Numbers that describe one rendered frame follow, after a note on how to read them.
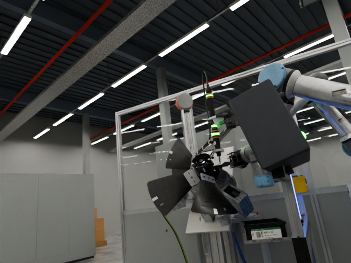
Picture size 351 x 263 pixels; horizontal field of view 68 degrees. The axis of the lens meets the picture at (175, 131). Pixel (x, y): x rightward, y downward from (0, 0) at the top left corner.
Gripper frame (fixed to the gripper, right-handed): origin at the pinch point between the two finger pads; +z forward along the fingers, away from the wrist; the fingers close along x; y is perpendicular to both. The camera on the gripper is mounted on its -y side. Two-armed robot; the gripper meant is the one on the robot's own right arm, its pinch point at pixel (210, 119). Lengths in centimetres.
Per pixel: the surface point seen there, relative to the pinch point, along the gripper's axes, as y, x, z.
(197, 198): 45, -20, 9
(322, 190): 47, 61, -64
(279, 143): 37, -88, -25
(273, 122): 32, -88, -25
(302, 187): 45, 14, -44
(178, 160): 19.9, 13.4, 26.3
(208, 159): 25.1, -4.9, 3.9
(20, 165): -200, 764, 973
